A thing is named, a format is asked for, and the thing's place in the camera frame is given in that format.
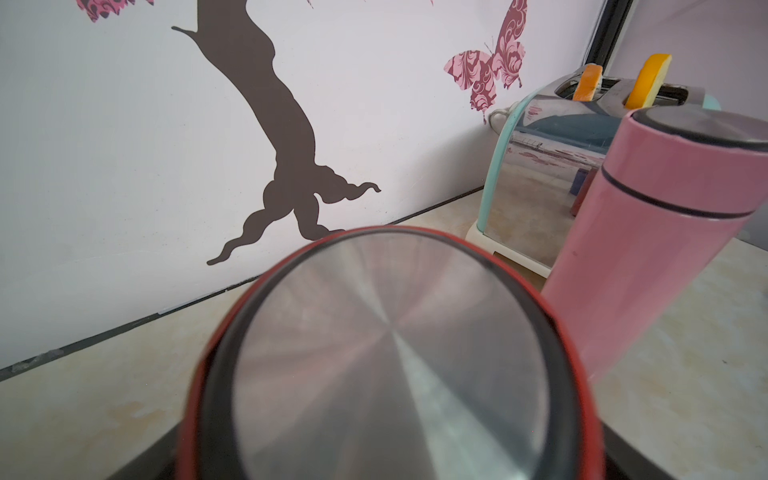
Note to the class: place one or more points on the red thermos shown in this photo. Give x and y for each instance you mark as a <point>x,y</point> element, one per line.
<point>390,353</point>

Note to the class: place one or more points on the toast slice front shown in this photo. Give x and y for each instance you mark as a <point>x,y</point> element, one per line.
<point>648,82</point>

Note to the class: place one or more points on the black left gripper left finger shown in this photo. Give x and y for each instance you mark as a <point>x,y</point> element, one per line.
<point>157,462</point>

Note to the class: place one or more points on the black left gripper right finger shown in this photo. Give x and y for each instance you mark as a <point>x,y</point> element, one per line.
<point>624,462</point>

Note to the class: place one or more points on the mint green toaster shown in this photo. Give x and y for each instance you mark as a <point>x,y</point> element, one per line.
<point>548,145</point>

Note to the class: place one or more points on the toast slice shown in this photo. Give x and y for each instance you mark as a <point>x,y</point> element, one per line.
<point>589,83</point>
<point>648,82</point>

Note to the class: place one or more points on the toast slice rear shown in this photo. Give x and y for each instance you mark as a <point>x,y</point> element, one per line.
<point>589,83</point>

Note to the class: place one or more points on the pink thermos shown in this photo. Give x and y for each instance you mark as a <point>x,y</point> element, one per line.
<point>677,184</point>

